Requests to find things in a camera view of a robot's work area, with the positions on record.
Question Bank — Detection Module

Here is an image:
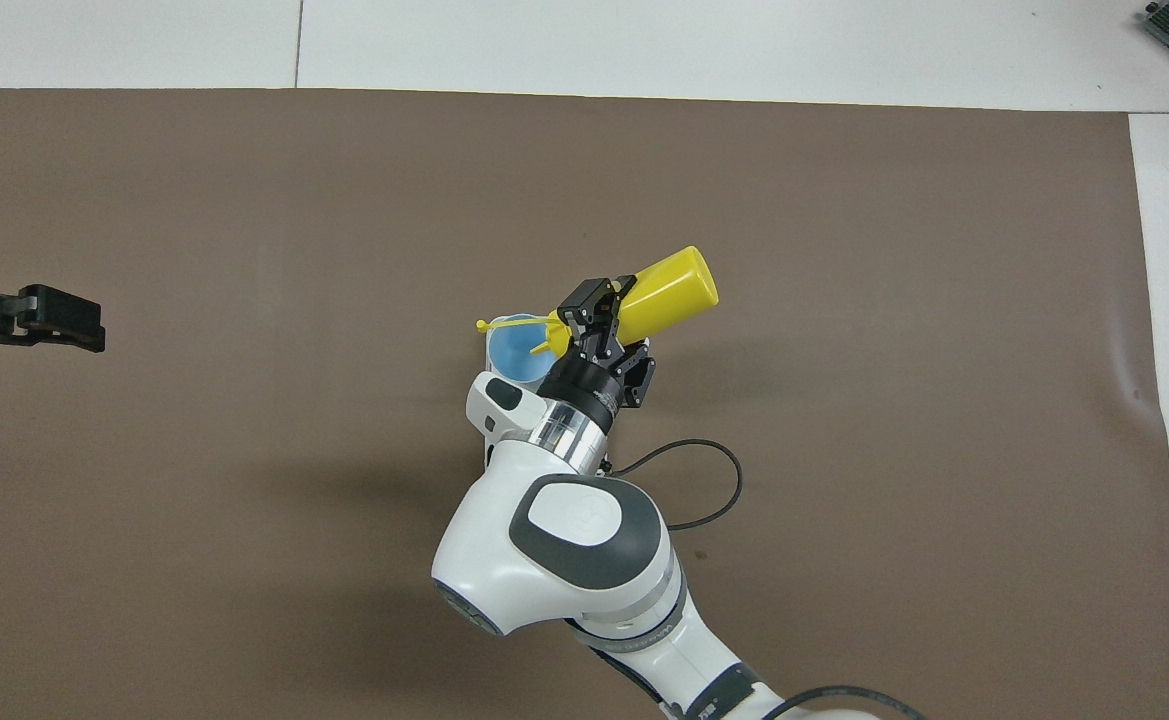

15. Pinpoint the light blue plastic cup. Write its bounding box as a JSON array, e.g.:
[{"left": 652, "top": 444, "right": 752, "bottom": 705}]
[{"left": 486, "top": 313, "right": 570, "bottom": 386}]

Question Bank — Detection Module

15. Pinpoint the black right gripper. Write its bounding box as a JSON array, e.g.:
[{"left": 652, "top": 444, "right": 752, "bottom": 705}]
[{"left": 542, "top": 278, "right": 657, "bottom": 433}]

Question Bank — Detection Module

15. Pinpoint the yellow squeeze bottle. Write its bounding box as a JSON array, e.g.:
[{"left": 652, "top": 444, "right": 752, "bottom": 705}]
[{"left": 476, "top": 245, "right": 721, "bottom": 356}]

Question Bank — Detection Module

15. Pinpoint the silver digital kitchen scale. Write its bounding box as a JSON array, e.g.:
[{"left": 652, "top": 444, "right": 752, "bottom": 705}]
[{"left": 484, "top": 318, "right": 611, "bottom": 479}]

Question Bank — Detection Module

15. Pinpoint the brown table mat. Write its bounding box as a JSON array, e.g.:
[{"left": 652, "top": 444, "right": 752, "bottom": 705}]
[{"left": 0, "top": 88, "right": 1169, "bottom": 720}]

